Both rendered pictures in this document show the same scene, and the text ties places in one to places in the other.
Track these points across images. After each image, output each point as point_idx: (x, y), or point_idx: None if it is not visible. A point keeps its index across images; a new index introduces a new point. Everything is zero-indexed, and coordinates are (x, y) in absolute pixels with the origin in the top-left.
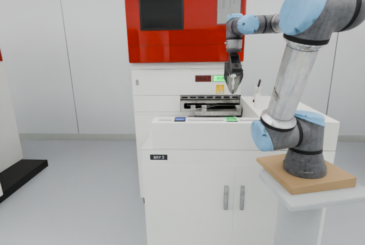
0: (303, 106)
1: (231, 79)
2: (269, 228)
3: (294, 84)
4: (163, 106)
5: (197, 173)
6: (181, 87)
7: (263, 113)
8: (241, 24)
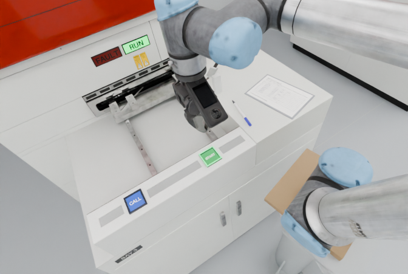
0: (269, 61)
1: (201, 118)
2: (263, 204)
3: None
4: (64, 123)
5: (186, 228)
6: (77, 85)
7: (315, 225)
8: (229, 58)
